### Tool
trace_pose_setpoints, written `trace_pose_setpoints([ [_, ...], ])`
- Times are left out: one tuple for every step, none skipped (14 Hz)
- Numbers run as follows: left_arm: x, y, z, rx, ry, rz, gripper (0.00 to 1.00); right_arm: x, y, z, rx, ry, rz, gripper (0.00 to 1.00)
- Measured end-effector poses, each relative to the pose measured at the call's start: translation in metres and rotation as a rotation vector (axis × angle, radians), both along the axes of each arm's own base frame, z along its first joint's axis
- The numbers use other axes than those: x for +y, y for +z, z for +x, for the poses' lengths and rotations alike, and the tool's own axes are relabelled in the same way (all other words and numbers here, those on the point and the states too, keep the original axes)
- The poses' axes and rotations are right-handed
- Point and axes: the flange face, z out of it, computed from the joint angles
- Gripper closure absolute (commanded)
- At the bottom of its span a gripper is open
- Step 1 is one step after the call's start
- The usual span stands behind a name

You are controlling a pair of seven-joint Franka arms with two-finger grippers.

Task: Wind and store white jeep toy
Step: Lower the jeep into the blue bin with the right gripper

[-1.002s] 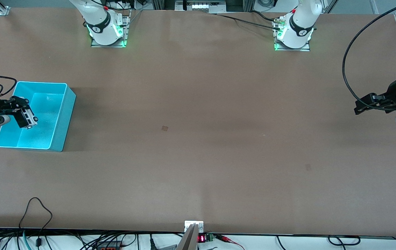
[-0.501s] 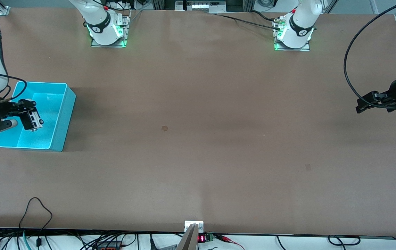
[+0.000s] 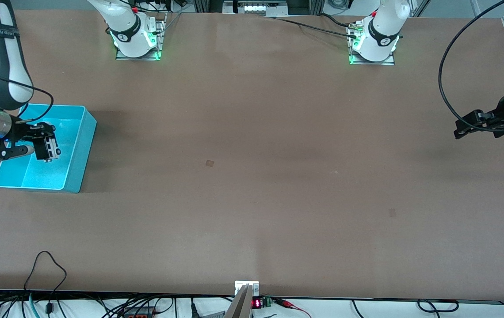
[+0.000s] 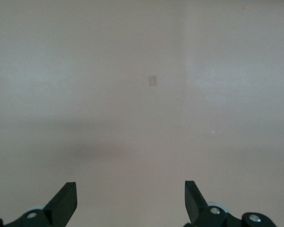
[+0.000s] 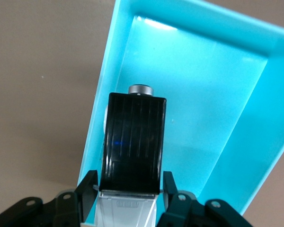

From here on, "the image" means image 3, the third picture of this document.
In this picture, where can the grey lit control box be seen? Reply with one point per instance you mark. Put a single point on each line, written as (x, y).
(256, 8)

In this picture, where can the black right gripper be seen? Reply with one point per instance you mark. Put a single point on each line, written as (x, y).
(21, 132)

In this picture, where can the red digit display module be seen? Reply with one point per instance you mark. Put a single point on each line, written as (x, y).
(257, 303)

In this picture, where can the white jeep toy black roof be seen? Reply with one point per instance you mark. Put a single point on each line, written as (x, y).
(48, 150)

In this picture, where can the black power strip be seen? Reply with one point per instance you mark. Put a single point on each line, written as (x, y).
(139, 315)

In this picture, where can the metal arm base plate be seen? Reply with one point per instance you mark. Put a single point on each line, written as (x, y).
(162, 39)
(389, 62)

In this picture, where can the grey aluminium post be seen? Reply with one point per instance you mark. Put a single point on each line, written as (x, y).
(239, 309)

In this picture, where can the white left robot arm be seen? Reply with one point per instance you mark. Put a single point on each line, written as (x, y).
(380, 35)

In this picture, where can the small brown tape patch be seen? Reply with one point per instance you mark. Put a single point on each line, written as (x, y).
(210, 163)

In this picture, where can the white metal mounting bracket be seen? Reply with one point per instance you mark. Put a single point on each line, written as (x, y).
(239, 285)

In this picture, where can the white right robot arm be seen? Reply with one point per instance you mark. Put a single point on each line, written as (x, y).
(0, 57)

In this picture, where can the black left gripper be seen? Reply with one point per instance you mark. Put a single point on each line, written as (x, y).
(502, 120)

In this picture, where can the teal plastic bin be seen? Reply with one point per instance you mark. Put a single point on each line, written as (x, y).
(44, 176)

